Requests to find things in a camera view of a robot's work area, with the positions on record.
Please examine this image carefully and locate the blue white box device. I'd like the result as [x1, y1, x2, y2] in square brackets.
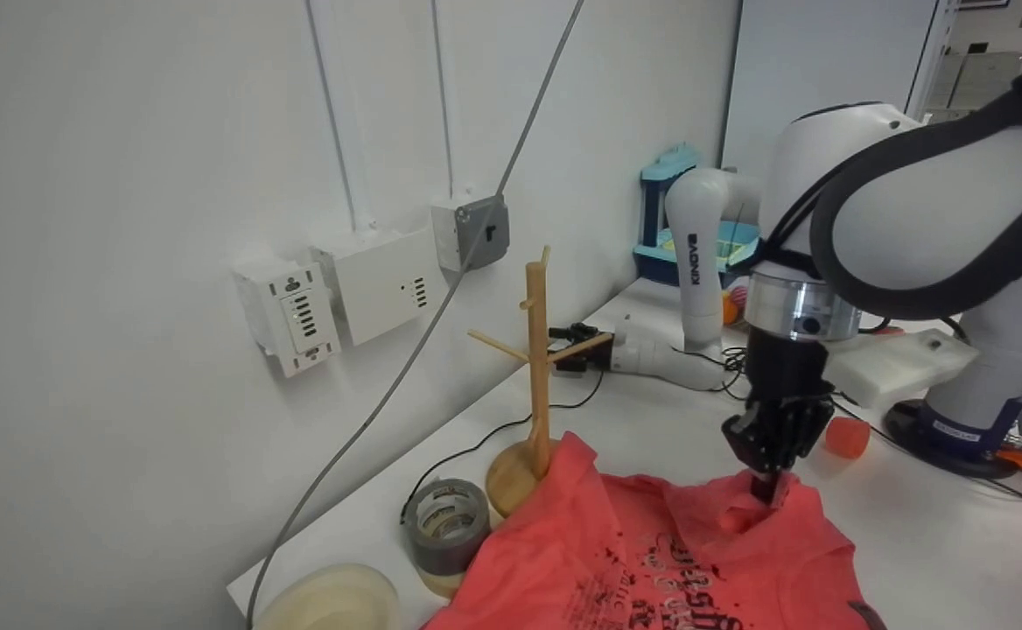
[630, 138, 766, 289]

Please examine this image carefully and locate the white tube-shaped device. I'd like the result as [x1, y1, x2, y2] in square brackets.
[616, 165, 740, 394]

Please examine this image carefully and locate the grey wall cable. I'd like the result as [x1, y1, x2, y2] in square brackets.
[242, 0, 592, 630]

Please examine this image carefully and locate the black table cable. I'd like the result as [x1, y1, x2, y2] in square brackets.
[398, 368, 608, 520]

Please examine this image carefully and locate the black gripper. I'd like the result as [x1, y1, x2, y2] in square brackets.
[720, 329, 837, 508]

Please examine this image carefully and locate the grey junction box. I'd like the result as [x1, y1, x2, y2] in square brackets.
[427, 190, 511, 277]

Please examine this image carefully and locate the wooden mug tree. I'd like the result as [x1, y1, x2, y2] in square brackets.
[466, 242, 620, 520]

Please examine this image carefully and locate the white wall conduit pipe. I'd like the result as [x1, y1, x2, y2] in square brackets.
[427, 0, 459, 203]
[301, 0, 363, 238]

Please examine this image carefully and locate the tangled black controller cable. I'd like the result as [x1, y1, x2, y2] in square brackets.
[680, 341, 761, 400]

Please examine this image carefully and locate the small black electronic box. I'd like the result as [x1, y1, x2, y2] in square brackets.
[550, 323, 622, 378]

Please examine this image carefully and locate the red purple toy fruit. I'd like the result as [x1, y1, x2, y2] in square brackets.
[720, 283, 757, 329]

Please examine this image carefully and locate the cream bowl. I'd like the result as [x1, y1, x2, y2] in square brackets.
[255, 561, 404, 630]

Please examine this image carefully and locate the white wall box with print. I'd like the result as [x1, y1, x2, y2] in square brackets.
[232, 248, 348, 381]

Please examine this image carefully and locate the small orange plastic cup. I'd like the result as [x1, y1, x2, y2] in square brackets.
[824, 416, 876, 463]

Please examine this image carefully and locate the coral printed t-shirt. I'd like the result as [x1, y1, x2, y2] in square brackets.
[420, 431, 890, 630]

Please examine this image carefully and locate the plain white wall box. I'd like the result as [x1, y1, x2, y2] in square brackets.
[311, 225, 446, 348]

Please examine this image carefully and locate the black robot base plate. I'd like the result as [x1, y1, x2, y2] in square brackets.
[890, 400, 1022, 480]

